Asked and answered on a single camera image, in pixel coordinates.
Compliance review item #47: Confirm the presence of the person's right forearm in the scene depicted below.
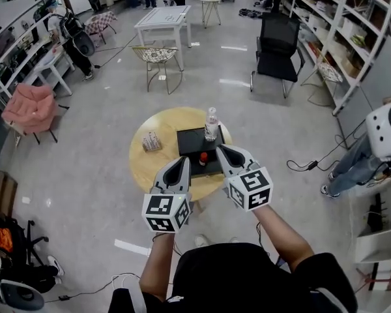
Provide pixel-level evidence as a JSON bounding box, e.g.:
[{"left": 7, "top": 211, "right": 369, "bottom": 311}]
[{"left": 252, "top": 204, "right": 315, "bottom": 267}]

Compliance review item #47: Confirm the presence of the white desk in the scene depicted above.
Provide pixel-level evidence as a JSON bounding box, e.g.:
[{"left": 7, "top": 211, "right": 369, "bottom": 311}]
[{"left": 19, "top": 44, "right": 76, "bottom": 98}]

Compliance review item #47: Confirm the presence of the person's black shirt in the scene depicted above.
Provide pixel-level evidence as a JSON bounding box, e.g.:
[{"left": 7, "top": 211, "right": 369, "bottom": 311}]
[{"left": 108, "top": 242, "right": 358, "bottom": 313}]

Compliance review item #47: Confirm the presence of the black office chair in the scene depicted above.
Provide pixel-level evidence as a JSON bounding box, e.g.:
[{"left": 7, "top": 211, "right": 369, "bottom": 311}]
[{"left": 250, "top": 11, "right": 306, "bottom": 99}]

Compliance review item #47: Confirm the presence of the round yellow wooden table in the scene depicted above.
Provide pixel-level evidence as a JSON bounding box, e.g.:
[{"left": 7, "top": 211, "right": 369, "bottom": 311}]
[{"left": 128, "top": 106, "right": 234, "bottom": 203}]

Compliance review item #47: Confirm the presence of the low white shelf unit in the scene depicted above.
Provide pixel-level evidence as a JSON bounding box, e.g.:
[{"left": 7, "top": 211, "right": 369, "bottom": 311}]
[{"left": 347, "top": 173, "right": 391, "bottom": 274}]

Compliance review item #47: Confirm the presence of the pink armchair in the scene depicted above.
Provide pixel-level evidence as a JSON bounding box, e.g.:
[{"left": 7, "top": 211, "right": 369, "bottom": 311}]
[{"left": 1, "top": 83, "right": 70, "bottom": 145}]

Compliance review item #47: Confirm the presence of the checked cloth table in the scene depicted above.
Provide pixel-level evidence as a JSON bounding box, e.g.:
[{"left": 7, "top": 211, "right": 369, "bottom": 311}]
[{"left": 84, "top": 10, "right": 119, "bottom": 44}]

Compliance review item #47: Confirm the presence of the black tray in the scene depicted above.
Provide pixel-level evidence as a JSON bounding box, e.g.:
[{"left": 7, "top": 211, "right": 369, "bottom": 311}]
[{"left": 176, "top": 124, "right": 227, "bottom": 179}]

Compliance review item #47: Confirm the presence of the white cable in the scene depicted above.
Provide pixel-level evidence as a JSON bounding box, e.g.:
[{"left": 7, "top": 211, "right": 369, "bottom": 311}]
[{"left": 111, "top": 272, "right": 141, "bottom": 290}]

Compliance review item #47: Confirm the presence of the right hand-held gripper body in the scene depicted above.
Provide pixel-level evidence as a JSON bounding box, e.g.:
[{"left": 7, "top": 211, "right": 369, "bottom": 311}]
[{"left": 225, "top": 160, "right": 274, "bottom": 213}]

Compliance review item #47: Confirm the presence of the black bag orange print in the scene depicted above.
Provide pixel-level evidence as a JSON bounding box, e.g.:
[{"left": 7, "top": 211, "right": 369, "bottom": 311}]
[{"left": 0, "top": 213, "right": 27, "bottom": 267}]

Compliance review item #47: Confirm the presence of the person's left forearm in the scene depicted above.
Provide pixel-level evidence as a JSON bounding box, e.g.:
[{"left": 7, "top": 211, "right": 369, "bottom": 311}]
[{"left": 138, "top": 231, "right": 179, "bottom": 301}]

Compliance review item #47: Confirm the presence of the brown wooden board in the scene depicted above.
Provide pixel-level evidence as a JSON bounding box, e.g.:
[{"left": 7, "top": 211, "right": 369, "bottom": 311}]
[{"left": 0, "top": 170, "right": 19, "bottom": 218}]

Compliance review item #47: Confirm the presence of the black cable pile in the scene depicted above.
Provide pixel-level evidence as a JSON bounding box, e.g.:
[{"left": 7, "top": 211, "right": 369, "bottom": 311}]
[{"left": 239, "top": 7, "right": 263, "bottom": 20}]

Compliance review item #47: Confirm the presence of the dark hard-shell backpack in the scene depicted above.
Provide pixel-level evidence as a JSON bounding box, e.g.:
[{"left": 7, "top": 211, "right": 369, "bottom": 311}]
[{"left": 69, "top": 27, "right": 96, "bottom": 58}]

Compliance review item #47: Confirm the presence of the black swivel chair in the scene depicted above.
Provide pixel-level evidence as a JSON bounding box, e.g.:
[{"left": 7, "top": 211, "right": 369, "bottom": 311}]
[{"left": 25, "top": 219, "right": 50, "bottom": 267}]

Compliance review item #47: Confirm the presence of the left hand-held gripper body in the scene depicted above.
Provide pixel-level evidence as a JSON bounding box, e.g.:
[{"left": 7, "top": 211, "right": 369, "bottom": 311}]
[{"left": 141, "top": 186, "right": 194, "bottom": 235}]

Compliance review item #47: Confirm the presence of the white hard-shell backpack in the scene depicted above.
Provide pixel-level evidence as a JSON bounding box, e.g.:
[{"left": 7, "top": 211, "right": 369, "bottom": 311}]
[{"left": 365, "top": 93, "right": 391, "bottom": 163}]

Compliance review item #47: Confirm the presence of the clear plastic water bottle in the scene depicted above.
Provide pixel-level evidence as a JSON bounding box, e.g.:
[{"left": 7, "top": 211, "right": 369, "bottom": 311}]
[{"left": 203, "top": 106, "right": 220, "bottom": 142}]

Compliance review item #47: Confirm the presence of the white square table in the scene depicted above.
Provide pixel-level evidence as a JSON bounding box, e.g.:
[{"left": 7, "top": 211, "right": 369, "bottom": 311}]
[{"left": 134, "top": 5, "right": 193, "bottom": 68}]

